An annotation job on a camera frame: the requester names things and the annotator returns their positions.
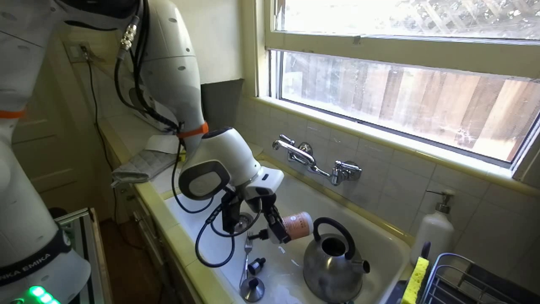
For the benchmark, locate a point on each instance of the wall outlet plate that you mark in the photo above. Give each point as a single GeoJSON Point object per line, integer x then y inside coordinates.
{"type": "Point", "coordinates": [76, 53]}

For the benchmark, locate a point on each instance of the chrome wall faucet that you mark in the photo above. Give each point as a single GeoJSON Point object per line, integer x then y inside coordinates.
{"type": "Point", "coordinates": [343, 170]}

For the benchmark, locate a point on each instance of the white pump dispenser bottle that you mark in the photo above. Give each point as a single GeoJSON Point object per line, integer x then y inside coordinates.
{"type": "Point", "coordinates": [432, 234]}

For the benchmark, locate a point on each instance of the small steel and black cap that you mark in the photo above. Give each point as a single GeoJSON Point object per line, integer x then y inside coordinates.
{"type": "Point", "coordinates": [257, 266]}

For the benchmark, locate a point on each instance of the white ceramic sink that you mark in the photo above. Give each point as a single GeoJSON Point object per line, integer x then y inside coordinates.
{"type": "Point", "coordinates": [338, 204]}

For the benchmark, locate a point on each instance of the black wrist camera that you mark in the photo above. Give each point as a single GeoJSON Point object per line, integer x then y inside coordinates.
{"type": "Point", "coordinates": [230, 212]}

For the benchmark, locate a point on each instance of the metal stove edge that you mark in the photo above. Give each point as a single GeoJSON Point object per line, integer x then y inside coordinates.
{"type": "Point", "coordinates": [85, 243]}

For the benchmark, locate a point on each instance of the grey folded cloth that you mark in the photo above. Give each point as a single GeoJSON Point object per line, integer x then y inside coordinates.
{"type": "Point", "coordinates": [144, 167]}

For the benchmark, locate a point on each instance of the orange label hand soap bottle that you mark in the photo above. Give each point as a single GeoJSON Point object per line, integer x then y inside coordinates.
{"type": "Point", "coordinates": [297, 226]}

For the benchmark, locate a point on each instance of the yellow green sponge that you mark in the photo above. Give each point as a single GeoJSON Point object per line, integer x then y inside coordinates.
{"type": "Point", "coordinates": [415, 281]}

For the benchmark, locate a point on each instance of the round steel cup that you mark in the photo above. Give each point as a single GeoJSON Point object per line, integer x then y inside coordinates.
{"type": "Point", "coordinates": [252, 288]}

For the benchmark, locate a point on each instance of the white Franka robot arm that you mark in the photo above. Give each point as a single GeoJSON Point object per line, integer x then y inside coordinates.
{"type": "Point", "coordinates": [169, 69]}

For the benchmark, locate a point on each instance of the cream window frame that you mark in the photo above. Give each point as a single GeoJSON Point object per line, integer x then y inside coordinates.
{"type": "Point", "coordinates": [393, 52]}

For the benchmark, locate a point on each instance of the metal fork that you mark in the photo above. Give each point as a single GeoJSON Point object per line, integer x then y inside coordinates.
{"type": "Point", "coordinates": [247, 265]}

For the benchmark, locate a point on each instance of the white panelled door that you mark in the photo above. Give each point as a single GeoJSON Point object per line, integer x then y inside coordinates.
{"type": "Point", "coordinates": [68, 141]}

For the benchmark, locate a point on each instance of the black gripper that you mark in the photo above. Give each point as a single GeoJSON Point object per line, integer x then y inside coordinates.
{"type": "Point", "coordinates": [260, 202]}

